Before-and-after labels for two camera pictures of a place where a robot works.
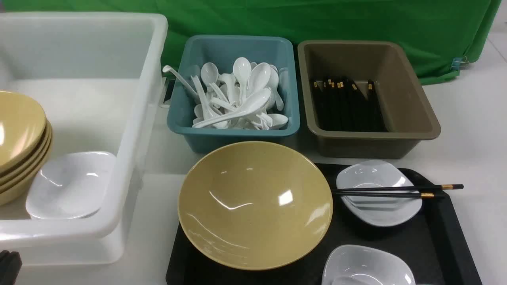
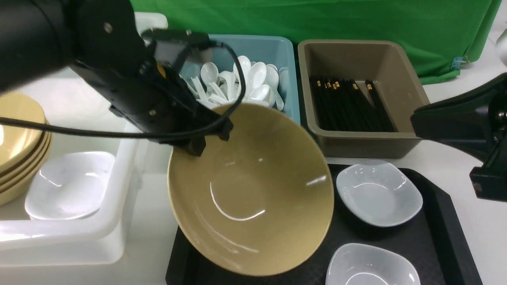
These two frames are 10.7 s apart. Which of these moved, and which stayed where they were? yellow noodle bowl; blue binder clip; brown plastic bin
Moved: yellow noodle bowl
Stayed: brown plastic bin; blue binder clip
